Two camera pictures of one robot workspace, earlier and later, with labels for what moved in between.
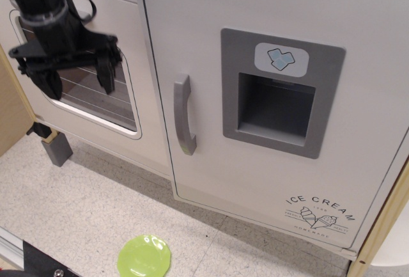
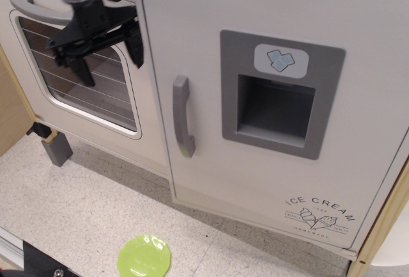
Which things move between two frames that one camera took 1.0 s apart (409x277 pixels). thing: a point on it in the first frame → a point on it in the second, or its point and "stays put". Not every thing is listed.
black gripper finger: (105, 72) → (135, 46)
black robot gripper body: (61, 42) → (93, 19)
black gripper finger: (48, 80) → (77, 62)
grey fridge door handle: (182, 87) stays put
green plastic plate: (144, 256) stays put
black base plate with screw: (38, 264) stays put
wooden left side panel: (16, 115) stays put
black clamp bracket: (40, 129) stays put
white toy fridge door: (284, 94) stays put
